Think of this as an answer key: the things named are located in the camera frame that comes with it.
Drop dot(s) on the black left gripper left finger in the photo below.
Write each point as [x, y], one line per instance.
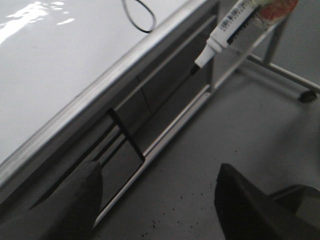
[68, 214]

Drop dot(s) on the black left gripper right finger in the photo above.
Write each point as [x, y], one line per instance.
[246, 213]

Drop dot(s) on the white black whiteboard marker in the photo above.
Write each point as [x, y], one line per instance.
[236, 19]

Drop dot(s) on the red magnet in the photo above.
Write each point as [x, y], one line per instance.
[272, 11]

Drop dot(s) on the black caster wheel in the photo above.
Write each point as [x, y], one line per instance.
[307, 96]

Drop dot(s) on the white whiteboard with metal frame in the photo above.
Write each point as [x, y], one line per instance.
[51, 50]

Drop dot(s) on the grey metal stand frame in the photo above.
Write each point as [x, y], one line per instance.
[241, 51]

